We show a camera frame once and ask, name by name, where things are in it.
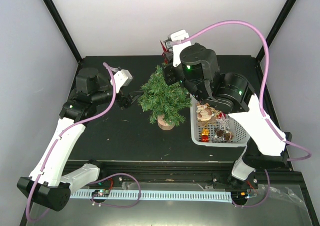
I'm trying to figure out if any red foil gift ornament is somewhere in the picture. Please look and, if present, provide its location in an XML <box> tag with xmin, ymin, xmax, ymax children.
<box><xmin>201</xmin><ymin>135</ymin><xmax>210</xmax><ymax>142</ymax></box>

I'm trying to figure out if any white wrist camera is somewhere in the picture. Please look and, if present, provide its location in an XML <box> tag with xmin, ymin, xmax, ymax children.
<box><xmin>111</xmin><ymin>67</ymin><xmax>133</xmax><ymax>88</ymax></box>
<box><xmin>166</xmin><ymin>29</ymin><xmax>189</xmax><ymax>47</ymax></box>

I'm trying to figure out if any wooden santa ornament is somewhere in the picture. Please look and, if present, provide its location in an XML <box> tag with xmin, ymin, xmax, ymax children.
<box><xmin>196</xmin><ymin>103</ymin><xmax>215</xmax><ymax>122</ymax></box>

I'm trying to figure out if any gold foil gift ornament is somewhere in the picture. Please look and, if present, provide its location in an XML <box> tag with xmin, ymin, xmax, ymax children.
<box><xmin>202</xmin><ymin>128</ymin><xmax>210</xmax><ymax>136</ymax></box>

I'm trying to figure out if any silver star ornament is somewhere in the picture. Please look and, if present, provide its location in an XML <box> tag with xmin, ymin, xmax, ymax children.
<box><xmin>216</xmin><ymin>117</ymin><xmax>230</xmax><ymax>130</ymax></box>

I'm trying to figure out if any black aluminium frame rail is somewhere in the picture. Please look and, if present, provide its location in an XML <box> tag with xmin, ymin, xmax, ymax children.
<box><xmin>62</xmin><ymin>160</ymin><xmax>306</xmax><ymax>187</ymax></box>

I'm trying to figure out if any red berry sprig ornament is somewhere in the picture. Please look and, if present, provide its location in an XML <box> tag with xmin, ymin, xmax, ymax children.
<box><xmin>217</xmin><ymin>112</ymin><xmax>226</xmax><ymax>119</ymax></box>

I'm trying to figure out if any black left rear frame post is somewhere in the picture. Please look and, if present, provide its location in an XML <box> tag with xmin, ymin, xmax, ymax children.
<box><xmin>42</xmin><ymin>0</ymin><xmax>82</xmax><ymax>63</ymax></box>

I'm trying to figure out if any small green christmas tree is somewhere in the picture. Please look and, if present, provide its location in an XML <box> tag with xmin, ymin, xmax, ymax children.
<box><xmin>138</xmin><ymin>65</ymin><xmax>191</xmax><ymax>126</ymax></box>

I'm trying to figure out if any pine cone ornament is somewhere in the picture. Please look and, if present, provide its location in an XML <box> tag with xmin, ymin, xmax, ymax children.
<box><xmin>212</xmin><ymin>129</ymin><xmax>234</xmax><ymax>143</ymax></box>

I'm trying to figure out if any white slotted cable duct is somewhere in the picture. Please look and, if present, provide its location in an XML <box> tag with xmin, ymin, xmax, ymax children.
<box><xmin>70</xmin><ymin>189</ymin><xmax>232</xmax><ymax>203</ymax></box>

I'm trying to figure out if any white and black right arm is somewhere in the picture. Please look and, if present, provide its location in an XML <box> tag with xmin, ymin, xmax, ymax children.
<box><xmin>163</xmin><ymin>40</ymin><xmax>288</xmax><ymax>188</ymax></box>

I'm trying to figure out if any black right rear frame post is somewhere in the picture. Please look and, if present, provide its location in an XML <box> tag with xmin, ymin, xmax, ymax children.
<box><xmin>266</xmin><ymin>0</ymin><xmax>297</xmax><ymax>47</ymax></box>

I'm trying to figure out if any red star tree topper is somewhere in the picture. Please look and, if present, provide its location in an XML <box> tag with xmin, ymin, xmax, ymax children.
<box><xmin>160</xmin><ymin>41</ymin><xmax>173</xmax><ymax>64</ymax></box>

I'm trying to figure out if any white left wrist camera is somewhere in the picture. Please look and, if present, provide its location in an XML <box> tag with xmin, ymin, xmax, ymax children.
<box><xmin>111</xmin><ymin>67</ymin><xmax>133</xmax><ymax>88</ymax></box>

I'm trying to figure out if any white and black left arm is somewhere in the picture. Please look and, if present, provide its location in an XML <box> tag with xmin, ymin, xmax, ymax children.
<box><xmin>17</xmin><ymin>64</ymin><xmax>133</xmax><ymax>211</ymax></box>

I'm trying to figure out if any white perforated plastic basket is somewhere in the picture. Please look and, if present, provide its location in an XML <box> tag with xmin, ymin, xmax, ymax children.
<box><xmin>190</xmin><ymin>98</ymin><xmax>250</xmax><ymax>147</ymax></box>

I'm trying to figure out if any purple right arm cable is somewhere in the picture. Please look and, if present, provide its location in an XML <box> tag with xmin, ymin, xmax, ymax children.
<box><xmin>172</xmin><ymin>20</ymin><xmax>313</xmax><ymax>209</ymax></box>

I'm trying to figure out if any black frame post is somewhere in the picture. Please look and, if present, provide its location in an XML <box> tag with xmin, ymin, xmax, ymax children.
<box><xmin>42</xmin><ymin>0</ymin><xmax>82</xmax><ymax>63</ymax></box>
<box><xmin>266</xmin><ymin>0</ymin><xmax>297</xmax><ymax>47</ymax></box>

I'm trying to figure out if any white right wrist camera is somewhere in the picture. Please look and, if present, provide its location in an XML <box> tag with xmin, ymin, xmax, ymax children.
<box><xmin>166</xmin><ymin>29</ymin><xmax>189</xmax><ymax>47</ymax></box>

